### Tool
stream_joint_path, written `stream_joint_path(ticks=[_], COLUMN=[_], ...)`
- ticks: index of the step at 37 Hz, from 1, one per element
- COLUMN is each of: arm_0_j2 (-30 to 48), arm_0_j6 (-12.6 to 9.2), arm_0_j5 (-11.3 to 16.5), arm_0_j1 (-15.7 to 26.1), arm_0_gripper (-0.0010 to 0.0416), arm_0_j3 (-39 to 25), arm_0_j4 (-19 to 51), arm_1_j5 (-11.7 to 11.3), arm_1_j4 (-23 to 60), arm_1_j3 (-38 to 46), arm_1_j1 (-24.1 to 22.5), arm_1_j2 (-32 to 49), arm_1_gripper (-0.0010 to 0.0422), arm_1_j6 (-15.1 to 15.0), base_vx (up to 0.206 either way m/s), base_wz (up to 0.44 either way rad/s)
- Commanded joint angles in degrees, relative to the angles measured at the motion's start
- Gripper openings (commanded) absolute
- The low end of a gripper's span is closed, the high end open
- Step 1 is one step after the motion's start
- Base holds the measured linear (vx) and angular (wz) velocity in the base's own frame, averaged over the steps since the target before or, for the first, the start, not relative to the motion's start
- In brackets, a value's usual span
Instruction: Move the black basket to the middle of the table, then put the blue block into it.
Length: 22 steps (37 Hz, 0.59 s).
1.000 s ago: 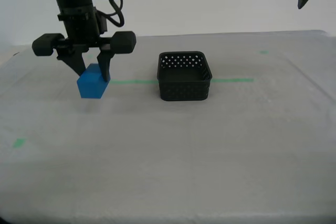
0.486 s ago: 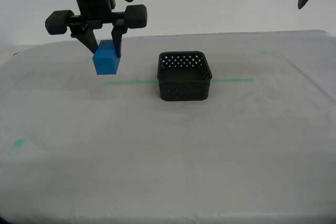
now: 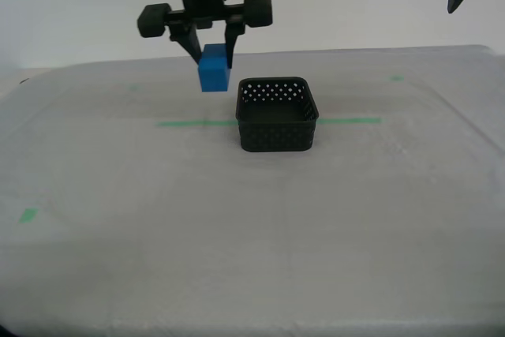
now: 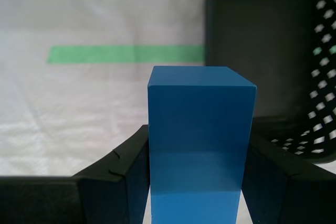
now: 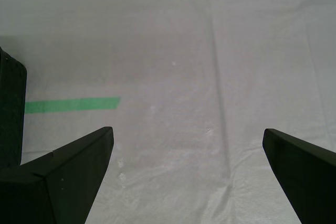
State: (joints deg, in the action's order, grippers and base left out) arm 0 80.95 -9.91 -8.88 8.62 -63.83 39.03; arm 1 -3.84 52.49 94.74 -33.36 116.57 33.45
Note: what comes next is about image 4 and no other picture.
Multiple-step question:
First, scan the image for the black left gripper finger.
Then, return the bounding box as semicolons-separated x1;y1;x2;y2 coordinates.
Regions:
240;135;336;224
0;124;151;224

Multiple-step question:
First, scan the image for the blue rectangular block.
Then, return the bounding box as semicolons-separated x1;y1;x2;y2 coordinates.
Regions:
146;66;257;224

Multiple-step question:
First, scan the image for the black perforated plastic basket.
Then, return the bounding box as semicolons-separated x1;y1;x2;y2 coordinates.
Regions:
204;0;336;164

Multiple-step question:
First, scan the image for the white table cover cloth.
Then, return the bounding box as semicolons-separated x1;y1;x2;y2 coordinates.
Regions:
0;0;336;224

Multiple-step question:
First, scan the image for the long green tape strip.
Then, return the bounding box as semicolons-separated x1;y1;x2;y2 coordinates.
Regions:
46;44;336;65

